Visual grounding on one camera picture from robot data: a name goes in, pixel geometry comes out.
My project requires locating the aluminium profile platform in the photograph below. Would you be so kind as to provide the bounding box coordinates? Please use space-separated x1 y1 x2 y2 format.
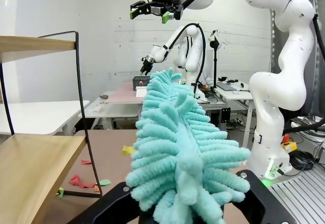
268 168 325 224

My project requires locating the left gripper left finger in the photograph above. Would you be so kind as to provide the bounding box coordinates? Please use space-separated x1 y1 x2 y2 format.
73 182 143 224

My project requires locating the white desk with electronics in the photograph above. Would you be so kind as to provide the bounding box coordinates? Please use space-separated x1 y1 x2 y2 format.
214 81 254 146

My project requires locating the small black background gripper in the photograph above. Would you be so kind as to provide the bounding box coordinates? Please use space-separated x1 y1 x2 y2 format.
140 55 154 76

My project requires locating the long white lab table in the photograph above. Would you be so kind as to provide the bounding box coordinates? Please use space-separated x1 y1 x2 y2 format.
85 81 153 131

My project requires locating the yellow emergency stop box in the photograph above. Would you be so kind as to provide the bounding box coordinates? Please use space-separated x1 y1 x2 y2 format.
282 134 298 154

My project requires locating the black plastic basket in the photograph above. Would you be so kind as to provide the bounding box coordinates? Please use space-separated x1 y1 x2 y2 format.
133 76 151 91

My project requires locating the pink table mat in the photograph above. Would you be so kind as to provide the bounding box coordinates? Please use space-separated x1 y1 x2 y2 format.
108 81 150 103

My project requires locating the black background robot hose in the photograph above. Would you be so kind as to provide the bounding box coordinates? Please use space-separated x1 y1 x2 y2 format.
165 22 206 100

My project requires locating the grey laptop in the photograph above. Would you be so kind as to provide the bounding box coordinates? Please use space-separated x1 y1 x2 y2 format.
217 82 239 91

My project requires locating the aluminium frame bench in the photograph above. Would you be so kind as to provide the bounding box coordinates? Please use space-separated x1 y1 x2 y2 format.
195 98 231 133

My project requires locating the metal slotted wall rail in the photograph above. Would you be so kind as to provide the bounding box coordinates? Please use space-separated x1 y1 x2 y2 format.
269 9 277 75

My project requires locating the black frame wooden shelf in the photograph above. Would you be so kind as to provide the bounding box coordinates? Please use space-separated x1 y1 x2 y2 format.
0 30 104 224

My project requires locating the black lamp stand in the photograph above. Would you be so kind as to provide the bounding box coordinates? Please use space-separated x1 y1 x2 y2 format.
207 29 224 90

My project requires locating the black floor cable bundle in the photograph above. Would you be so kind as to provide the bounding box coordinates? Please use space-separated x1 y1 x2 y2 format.
289 149 319 171

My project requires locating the teal microfibre duster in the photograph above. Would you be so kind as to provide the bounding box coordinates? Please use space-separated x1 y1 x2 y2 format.
125 67 252 224

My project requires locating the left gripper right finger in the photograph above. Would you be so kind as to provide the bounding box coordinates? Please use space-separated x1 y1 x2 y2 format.
235 170 299 224

